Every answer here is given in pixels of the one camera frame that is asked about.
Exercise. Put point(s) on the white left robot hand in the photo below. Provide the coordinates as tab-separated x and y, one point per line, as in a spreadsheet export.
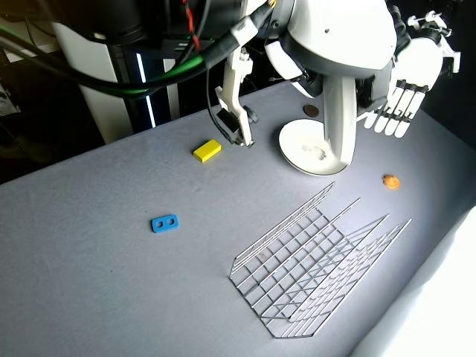
422	67

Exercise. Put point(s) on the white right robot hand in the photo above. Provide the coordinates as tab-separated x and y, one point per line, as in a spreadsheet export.
342	33

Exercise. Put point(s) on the orange round cookie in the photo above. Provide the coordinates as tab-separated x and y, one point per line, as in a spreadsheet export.
391	182

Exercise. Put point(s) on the blue block with two holes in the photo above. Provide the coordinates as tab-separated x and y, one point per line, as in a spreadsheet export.
165	223

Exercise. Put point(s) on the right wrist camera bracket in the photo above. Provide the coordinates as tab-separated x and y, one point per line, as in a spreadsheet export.
236	85

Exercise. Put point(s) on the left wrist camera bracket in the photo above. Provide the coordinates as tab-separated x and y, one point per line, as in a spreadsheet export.
451	59

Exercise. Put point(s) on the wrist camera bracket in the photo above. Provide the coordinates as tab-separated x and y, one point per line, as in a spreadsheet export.
451	59
236	85

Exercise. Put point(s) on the yellow rectangular block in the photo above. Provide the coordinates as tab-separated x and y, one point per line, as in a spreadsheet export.
206	151

